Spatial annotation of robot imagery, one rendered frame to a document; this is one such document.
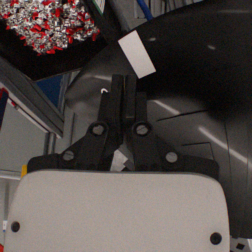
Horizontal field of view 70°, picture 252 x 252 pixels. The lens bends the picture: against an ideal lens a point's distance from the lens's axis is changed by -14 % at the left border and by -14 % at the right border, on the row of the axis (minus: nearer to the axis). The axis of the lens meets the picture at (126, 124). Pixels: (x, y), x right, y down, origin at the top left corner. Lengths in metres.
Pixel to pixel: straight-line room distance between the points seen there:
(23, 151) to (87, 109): 1.04
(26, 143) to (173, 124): 1.13
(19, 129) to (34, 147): 0.17
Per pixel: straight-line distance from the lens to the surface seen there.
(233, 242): 0.29
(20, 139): 1.27
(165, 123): 0.16
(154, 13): 1.26
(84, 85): 0.19
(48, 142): 0.69
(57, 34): 0.31
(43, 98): 0.61
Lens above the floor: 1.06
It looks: 20 degrees down
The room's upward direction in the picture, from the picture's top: 179 degrees counter-clockwise
